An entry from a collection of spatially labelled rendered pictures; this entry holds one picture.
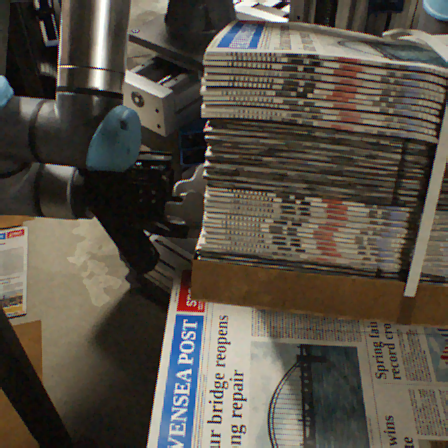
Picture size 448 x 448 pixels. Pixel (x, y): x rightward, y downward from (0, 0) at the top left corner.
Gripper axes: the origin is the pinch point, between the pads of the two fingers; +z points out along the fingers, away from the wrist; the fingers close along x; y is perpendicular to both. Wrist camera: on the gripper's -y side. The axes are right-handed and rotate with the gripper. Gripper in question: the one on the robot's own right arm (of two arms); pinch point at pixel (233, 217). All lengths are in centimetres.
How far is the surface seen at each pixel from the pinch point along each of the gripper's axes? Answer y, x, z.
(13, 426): -76, 29, -56
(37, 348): -69, 51, -57
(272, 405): -8.0, -24.4, 6.1
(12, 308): -64, 62, -69
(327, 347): -5.6, -18.0, 11.4
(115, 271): -58, 79, -42
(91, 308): -63, 65, -46
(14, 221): -52, 96, -83
